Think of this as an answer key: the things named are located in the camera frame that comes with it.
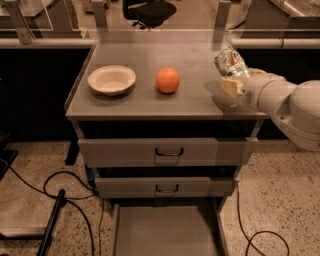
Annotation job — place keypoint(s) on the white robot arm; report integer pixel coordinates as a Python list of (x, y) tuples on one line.
[(294, 109)]

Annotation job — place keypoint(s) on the bottom grey drawer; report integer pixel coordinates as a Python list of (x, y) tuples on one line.
[(177, 230)]

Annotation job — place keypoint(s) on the middle grey drawer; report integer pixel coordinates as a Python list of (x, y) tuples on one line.
[(170, 187)]

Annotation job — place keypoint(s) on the white horizontal rail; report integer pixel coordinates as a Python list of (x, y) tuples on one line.
[(235, 42)]

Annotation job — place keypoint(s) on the crushed 7up can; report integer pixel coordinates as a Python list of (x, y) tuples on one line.
[(230, 64)]

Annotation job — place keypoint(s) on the top grey drawer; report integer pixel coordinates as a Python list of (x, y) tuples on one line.
[(160, 152)]

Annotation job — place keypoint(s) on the grey drawer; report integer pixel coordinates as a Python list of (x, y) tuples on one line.
[(177, 230), (160, 152), (170, 187)]

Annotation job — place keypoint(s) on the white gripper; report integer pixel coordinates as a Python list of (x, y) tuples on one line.
[(252, 90)]

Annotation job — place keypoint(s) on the orange fruit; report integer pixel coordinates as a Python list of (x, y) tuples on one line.
[(167, 80)]

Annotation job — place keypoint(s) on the black office chair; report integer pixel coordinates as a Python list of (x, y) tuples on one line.
[(147, 13)]

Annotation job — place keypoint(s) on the grey drawer cabinet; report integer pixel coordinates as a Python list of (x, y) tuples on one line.
[(145, 112)]

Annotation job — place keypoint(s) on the black floor bar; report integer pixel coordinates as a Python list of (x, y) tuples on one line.
[(46, 240)]

